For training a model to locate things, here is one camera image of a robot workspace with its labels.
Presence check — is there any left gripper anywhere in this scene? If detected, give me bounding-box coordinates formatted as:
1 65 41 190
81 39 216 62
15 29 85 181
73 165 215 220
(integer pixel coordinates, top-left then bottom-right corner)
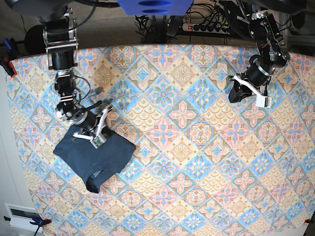
227 55 273 103

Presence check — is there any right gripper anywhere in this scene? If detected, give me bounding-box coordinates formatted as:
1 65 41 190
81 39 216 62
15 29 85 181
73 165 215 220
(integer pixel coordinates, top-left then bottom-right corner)
72 105 114 142

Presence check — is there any dark navy t-shirt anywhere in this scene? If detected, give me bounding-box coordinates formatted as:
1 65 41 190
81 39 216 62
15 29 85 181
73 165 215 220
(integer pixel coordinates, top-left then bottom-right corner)
53 125 136 193

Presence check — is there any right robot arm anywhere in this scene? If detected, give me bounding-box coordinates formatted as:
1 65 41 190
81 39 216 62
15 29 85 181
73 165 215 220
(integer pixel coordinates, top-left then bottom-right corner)
42 6 112 148

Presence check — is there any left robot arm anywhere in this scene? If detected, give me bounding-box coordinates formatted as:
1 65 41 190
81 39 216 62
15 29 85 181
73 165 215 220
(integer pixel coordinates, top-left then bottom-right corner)
224 1 290 108

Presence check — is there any white power strip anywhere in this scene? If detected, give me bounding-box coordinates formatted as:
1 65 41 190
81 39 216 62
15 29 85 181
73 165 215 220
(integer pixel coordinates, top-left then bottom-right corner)
182 23 230 34

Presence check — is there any black round stool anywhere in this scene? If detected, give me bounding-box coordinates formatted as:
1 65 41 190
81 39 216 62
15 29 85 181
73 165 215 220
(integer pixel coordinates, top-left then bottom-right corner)
24 25 46 55

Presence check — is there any orange black clamp left edge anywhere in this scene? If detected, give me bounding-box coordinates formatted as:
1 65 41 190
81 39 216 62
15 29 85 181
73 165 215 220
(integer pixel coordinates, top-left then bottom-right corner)
0 57 17 78

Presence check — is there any blue orange clamp bottom left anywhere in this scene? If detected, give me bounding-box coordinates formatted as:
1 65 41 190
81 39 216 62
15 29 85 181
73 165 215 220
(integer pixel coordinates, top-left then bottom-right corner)
30 218 52 236

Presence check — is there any white floor vent box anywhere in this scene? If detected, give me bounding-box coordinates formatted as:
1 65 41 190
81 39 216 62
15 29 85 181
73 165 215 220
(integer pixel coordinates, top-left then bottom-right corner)
5 203 40 233

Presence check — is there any blue clamp upper left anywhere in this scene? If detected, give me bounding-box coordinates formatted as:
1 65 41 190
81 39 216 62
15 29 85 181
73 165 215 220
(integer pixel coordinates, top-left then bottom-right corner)
0 38 24 55

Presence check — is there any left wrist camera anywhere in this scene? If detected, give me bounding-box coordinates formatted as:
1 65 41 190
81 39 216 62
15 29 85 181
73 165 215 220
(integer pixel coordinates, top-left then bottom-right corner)
255 95 272 108

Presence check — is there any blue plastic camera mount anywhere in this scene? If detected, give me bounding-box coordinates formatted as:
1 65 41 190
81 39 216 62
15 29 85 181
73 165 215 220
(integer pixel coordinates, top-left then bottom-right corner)
117 0 193 16

